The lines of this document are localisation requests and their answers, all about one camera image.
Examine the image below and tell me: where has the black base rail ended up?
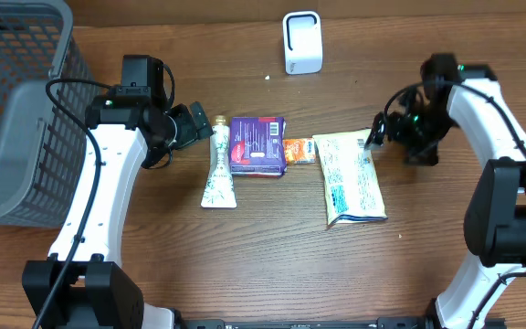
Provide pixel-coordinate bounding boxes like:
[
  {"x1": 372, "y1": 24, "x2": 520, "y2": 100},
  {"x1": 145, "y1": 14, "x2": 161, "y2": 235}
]
[{"x1": 175, "y1": 316, "x2": 509, "y2": 329}]

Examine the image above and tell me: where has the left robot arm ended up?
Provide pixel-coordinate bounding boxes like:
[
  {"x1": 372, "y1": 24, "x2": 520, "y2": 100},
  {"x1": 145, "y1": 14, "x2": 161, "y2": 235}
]
[{"x1": 22, "y1": 55, "x2": 213, "y2": 328}]

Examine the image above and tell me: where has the purple red pad package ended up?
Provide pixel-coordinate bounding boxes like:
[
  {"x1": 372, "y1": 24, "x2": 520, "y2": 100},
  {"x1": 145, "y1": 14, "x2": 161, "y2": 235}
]
[{"x1": 229, "y1": 117, "x2": 287, "y2": 177}]

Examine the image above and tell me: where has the white barcode scanner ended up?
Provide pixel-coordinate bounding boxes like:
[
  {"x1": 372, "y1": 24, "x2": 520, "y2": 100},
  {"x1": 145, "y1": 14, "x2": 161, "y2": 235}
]
[{"x1": 282, "y1": 11, "x2": 323, "y2": 75}]

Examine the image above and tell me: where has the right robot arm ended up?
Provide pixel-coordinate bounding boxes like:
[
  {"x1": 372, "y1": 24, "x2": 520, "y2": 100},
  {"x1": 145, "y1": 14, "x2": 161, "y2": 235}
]
[{"x1": 364, "y1": 53, "x2": 526, "y2": 329}]

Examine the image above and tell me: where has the dark grey plastic basket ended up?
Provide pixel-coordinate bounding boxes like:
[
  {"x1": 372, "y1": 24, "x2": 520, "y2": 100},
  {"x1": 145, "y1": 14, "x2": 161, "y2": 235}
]
[{"x1": 0, "y1": 0, "x2": 100, "y2": 227}]

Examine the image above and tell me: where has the yellow snack bag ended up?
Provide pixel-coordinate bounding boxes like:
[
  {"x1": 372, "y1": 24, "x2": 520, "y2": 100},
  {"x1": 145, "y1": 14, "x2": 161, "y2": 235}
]
[{"x1": 313, "y1": 129, "x2": 387, "y2": 227}]

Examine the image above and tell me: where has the small orange snack packet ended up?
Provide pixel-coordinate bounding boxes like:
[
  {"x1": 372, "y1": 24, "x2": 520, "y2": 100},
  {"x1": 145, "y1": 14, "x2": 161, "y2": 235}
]
[{"x1": 283, "y1": 138, "x2": 316, "y2": 165}]

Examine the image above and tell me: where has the white tube item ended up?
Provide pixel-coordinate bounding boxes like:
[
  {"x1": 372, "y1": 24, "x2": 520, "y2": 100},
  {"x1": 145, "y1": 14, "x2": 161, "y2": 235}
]
[{"x1": 201, "y1": 115, "x2": 237, "y2": 208}]

